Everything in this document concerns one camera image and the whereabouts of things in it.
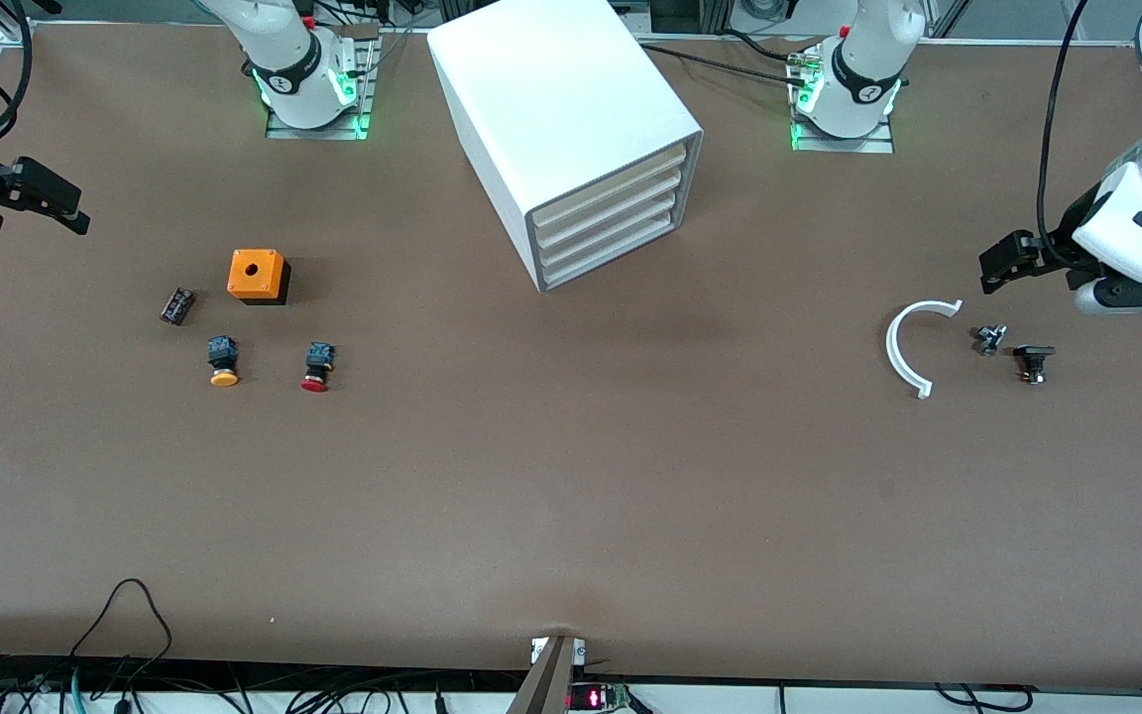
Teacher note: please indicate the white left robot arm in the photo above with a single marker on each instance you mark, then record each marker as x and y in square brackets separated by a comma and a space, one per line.
[868, 59]

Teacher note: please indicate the yellow push button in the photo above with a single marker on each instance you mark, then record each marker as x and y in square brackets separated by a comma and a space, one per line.
[223, 359]

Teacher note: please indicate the red push button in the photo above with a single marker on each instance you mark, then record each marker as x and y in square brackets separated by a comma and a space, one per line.
[318, 362]

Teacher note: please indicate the small grey metal part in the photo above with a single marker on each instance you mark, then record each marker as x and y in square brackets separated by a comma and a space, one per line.
[989, 340]

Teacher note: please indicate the dark contact block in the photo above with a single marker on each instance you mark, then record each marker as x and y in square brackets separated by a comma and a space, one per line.
[177, 305]

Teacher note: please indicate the circuit board red display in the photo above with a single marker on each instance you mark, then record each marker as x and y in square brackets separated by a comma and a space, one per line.
[591, 698]

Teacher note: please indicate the small black bracket part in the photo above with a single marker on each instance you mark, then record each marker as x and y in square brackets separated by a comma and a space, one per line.
[1033, 357]

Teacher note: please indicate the white curved plastic bracket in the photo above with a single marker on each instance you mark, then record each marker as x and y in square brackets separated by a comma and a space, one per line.
[891, 349]

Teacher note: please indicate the aluminium frame rail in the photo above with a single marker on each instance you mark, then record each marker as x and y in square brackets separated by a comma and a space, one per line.
[11, 35]

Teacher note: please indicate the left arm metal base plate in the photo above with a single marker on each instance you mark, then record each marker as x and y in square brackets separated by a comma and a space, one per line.
[868, 145]

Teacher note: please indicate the orange button enclosure box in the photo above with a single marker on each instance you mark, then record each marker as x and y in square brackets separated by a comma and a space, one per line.
[254, 273]

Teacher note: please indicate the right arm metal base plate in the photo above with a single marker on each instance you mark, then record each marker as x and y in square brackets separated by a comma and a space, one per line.
[313, 132]

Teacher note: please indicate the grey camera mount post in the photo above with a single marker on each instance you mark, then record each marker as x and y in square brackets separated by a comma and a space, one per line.
[549, 684]

